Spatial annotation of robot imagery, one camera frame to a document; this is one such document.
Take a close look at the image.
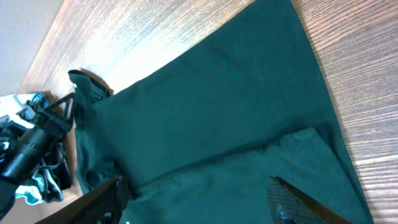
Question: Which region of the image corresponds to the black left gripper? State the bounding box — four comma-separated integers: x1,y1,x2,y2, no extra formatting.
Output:
0,92,76,184

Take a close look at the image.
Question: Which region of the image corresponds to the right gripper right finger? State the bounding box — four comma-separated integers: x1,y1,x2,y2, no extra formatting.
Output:
266,176,351,224

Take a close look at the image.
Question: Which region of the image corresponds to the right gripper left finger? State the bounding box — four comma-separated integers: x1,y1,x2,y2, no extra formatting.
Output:
37,176,131,224

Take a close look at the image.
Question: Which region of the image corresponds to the black t-shirt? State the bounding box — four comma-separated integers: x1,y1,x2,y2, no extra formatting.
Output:
69,0,373,223

